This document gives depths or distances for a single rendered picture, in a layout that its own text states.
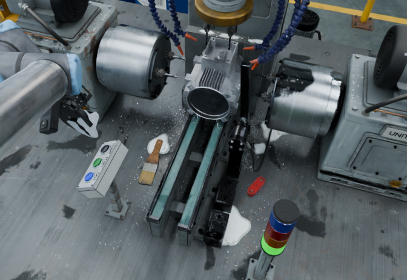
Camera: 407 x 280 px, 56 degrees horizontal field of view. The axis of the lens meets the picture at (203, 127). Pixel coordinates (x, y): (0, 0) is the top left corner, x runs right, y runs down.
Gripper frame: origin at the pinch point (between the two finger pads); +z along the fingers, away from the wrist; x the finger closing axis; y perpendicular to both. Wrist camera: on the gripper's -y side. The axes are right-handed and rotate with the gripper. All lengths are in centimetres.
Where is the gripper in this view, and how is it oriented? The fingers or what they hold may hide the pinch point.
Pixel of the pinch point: (92, 136)
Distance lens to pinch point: 114.1
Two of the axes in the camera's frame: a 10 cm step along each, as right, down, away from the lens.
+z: 5.0, 6.6, 5.7
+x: -8.2, 1.4, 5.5
